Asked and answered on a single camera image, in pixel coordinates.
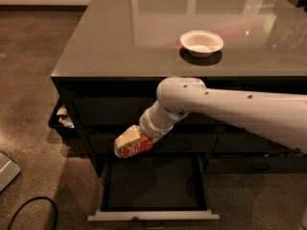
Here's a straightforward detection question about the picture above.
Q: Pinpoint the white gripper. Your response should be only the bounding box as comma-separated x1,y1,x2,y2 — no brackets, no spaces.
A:
114,101,188,149

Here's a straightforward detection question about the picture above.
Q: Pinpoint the orange coke can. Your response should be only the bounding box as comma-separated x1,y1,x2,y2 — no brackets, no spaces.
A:
114,135,153,158

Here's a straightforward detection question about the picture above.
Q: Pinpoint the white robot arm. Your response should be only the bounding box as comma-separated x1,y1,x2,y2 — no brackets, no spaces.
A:
114,77,307,158

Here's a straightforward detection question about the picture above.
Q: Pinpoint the middle left drawer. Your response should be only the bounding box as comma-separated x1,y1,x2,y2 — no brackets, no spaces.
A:
88,132,217,154

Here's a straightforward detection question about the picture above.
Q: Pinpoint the top left drawer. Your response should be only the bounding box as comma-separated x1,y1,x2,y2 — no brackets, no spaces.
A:
73,98,154,126

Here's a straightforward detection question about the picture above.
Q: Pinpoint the open bottom left drawer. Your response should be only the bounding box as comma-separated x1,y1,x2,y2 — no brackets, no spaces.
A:
87,155,220,230

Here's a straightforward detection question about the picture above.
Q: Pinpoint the middle right drawer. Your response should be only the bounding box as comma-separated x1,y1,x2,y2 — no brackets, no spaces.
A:
214,125,293,153

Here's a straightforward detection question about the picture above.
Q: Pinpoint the bottom right drawer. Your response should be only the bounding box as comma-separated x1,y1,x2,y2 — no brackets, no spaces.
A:
203,154,307,173

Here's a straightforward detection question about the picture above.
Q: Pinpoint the black bin with trash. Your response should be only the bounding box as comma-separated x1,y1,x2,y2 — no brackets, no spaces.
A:
48,100,78,139

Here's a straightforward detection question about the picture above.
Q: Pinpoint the dark cabinet with grey top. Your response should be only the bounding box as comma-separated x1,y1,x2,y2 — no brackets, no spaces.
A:
52,0,307,170

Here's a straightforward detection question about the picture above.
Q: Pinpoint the white paper bowl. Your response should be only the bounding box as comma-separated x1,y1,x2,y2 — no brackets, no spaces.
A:
180,30,224,58

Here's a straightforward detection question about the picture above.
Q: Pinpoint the grey floor plate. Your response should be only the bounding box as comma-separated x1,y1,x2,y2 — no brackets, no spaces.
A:
0,152,21,193

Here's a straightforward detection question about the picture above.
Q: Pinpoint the black floor cable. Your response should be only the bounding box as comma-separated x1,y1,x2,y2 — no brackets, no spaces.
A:
7,196,59,230

